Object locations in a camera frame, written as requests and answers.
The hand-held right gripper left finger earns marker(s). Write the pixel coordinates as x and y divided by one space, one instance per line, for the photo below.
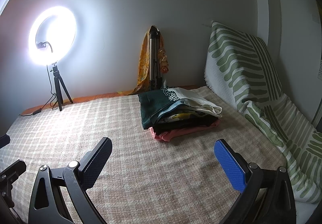
96 161

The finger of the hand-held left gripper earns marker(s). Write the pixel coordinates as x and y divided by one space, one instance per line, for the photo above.
11 173
3 141

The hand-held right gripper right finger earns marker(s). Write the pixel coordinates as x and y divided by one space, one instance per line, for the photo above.
230 163

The green and white printed shirt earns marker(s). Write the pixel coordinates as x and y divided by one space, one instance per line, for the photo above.
151 105

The bed with checked sheet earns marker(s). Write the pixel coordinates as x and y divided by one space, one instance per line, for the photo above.
151 176

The folded black garment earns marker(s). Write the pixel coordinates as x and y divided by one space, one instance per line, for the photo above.
186 125

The orange bed sheet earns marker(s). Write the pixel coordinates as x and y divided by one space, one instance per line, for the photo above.
88 98

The folded yellow printed dark garment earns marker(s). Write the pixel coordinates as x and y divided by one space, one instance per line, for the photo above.
181 116

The folded pink garment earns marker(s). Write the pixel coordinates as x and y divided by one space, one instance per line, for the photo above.
166 136

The green striped white pillow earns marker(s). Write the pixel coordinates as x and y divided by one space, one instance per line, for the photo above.
241 63

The black gooseneck phone holder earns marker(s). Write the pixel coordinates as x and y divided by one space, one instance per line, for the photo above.
40 45

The orange patterned scarf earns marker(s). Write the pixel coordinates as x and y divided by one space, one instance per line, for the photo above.
143 68

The silver folded tripod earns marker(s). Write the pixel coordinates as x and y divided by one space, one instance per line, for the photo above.
154 50

